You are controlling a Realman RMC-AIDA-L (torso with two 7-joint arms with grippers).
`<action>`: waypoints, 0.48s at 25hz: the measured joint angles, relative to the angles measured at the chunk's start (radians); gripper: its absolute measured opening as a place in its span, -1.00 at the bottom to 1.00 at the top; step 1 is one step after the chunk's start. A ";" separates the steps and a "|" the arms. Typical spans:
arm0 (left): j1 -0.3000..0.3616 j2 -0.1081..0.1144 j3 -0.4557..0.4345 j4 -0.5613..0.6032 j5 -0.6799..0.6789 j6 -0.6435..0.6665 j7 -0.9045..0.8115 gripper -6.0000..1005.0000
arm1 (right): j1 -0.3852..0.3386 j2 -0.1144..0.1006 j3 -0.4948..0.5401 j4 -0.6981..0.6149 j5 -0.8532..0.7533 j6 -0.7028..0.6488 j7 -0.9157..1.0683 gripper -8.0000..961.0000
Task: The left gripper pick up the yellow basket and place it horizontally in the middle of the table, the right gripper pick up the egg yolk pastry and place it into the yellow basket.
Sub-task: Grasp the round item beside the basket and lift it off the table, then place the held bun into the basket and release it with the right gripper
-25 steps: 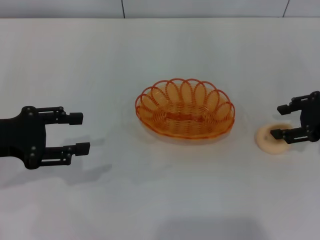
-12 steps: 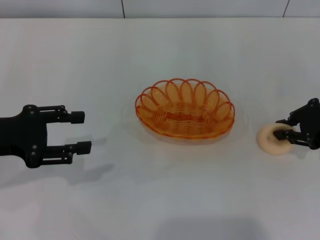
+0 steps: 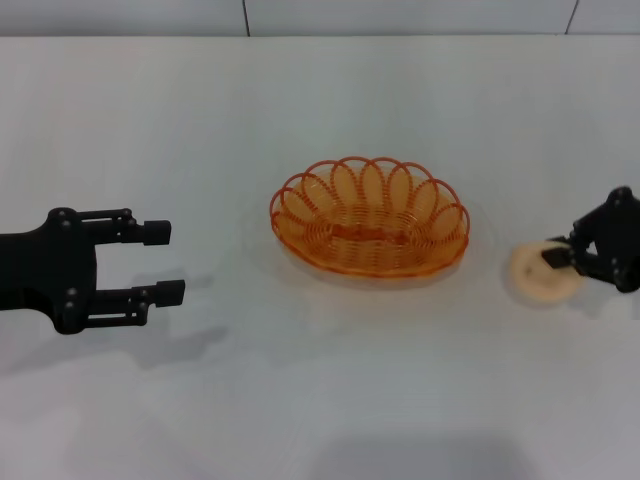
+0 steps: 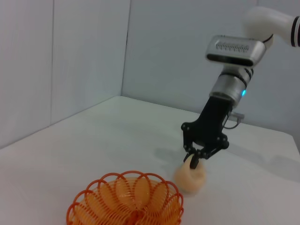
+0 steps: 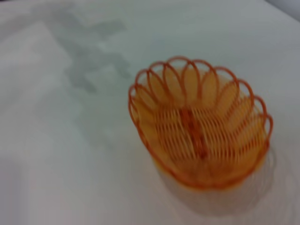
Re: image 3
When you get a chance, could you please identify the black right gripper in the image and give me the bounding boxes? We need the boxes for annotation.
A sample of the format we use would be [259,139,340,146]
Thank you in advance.
[541,185,640,294]

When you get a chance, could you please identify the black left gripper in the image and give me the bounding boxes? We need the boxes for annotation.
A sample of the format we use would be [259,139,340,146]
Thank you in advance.
[0,206,187,336]

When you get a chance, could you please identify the pale beige donut bread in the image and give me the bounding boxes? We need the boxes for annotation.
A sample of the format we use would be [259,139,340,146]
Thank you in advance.
[509,239,584,304]

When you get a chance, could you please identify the orange wire oval basket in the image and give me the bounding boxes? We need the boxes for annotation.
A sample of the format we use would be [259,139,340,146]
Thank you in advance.
[269,155,472,277]

